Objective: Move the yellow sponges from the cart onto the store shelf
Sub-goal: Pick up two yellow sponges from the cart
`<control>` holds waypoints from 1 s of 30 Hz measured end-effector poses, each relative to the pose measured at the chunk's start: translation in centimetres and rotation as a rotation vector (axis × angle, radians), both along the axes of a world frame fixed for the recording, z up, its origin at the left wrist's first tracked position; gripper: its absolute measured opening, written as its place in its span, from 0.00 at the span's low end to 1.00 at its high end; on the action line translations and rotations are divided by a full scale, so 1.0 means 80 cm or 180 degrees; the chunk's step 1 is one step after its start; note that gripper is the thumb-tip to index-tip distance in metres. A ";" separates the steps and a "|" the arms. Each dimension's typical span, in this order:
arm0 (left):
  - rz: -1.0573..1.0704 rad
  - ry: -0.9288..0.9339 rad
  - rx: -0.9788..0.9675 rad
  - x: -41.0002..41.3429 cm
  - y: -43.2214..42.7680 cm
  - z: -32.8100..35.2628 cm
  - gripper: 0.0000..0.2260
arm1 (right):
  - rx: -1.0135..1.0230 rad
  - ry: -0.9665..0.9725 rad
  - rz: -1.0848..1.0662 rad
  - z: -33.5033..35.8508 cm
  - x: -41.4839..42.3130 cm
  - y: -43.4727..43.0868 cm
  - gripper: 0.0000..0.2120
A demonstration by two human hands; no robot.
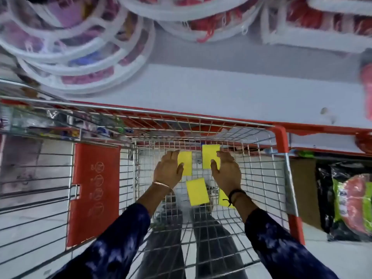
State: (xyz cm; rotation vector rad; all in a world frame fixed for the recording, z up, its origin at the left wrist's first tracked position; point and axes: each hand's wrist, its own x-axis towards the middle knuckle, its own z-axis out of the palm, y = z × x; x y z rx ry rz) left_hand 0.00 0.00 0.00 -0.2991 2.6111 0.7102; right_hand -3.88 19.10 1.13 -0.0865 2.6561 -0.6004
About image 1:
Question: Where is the stack of round clip hangers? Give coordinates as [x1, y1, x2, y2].
[0, 0, 156, 95]

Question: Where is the rectangular white clip hanger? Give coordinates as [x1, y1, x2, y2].
[261, 1, 372, 53]

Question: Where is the person's left leg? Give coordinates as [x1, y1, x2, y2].
[141, 205, 186, 279]

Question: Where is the red plastic item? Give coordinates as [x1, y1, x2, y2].
[354, 132, 372, 156]

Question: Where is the person's right leg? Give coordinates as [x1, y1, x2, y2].
[191, 205, 248, 279]

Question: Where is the person's leg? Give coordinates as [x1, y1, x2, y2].
[191, 205, 248, 279]
[141, 205, 186, 279]

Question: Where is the person's left forearm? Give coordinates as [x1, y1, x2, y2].
[51, 184, 175, 279]

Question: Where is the wire shopping cart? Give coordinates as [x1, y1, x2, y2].
[0, 79, 306, 279]

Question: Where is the black bag with green pack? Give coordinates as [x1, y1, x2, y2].
[316, 161, 372, 243]

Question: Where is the red and white shelf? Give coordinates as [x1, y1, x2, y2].
[0, 0, 372, 160]

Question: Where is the yellow sponge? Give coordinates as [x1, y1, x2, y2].
[186, 177, 210, 207]
[202, 144, 221, 170]
[177, 151, 193, 176]
[218, 188, 236, 209]

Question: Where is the person's right hand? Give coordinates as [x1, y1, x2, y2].
[211, 151, 242, 195]

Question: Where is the person's right forearm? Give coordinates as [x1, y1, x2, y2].
[224, 190, 341, 279]

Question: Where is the row of colourful packets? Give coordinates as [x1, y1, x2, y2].
[0, 106, 134, 143]

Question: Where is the black wristband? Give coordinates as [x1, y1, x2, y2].
[223, 188, 247, 208]

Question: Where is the person's left hand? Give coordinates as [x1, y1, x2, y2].
[153, 150, 185, 189]

